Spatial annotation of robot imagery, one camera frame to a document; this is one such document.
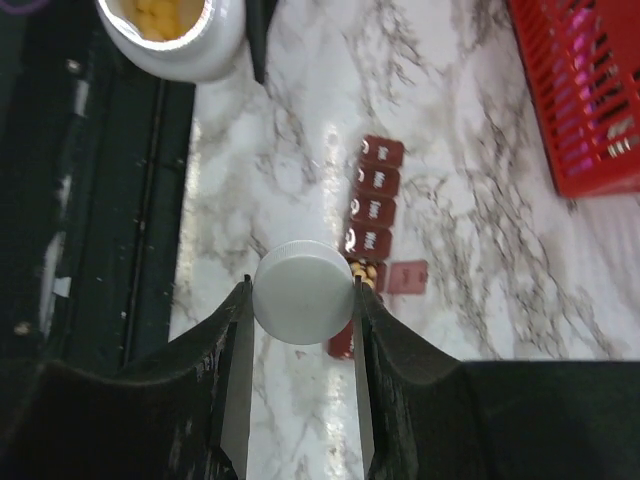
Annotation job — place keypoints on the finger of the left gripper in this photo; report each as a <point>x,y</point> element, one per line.
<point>259,14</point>

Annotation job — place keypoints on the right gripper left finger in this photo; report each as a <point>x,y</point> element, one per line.
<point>182,412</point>

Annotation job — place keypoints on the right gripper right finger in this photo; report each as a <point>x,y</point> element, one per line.
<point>426,415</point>

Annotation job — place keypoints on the white pill bottle blue label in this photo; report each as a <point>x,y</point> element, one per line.
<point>187,41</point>

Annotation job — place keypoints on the white pill bottle cap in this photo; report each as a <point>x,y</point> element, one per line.
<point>303,292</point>

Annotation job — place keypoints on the dark red weekly pill organizer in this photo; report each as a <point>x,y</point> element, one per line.
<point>369,223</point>

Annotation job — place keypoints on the red plastic shopping basket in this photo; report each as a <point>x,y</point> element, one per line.
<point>581,62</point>

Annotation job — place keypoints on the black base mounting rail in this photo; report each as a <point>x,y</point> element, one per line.
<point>93,172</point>

